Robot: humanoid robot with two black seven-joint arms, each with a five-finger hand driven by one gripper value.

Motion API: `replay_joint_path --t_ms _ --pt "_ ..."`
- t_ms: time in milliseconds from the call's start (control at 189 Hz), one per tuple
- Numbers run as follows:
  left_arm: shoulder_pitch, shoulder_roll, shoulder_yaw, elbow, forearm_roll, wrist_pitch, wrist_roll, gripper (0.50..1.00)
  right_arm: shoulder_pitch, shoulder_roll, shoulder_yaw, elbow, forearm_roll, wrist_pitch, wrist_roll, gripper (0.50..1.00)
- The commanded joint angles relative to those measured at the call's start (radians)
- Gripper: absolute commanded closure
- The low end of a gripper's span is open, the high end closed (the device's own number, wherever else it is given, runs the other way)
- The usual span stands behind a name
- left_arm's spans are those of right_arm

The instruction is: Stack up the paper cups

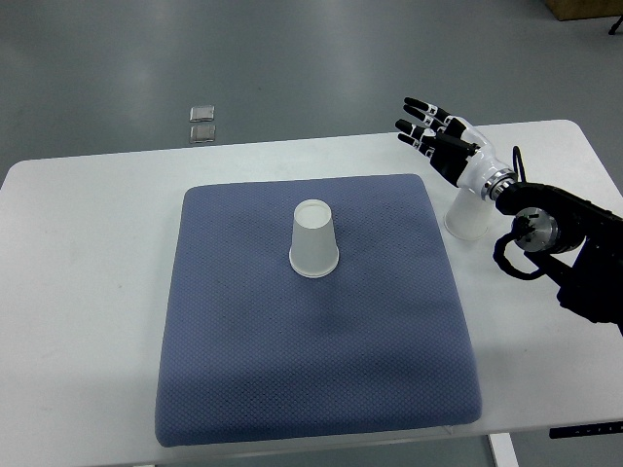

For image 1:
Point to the white table leg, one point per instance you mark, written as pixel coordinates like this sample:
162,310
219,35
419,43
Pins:
503,451

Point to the black tripod leg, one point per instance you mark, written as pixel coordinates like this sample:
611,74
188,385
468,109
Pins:
613,30

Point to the lower metal floor plate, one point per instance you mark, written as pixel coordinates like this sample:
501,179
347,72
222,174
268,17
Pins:
200,134

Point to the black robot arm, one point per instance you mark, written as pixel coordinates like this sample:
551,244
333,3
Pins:
575,243

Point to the brown cardboard box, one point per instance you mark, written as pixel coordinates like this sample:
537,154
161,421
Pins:
584,9

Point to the black table control panel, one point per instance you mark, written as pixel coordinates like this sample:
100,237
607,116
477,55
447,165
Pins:
586,430

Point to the white paper cup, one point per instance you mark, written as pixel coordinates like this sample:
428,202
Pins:
468,217
313,252

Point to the blue textured cushion mat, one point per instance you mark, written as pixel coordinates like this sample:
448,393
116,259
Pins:
254,351

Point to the metal floor plate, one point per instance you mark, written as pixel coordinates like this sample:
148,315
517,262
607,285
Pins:
202,113
200,134

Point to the upper metal floor plate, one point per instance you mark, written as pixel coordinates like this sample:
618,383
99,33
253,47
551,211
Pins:
202,113

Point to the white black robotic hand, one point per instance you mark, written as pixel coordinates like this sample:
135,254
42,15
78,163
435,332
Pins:
455,149

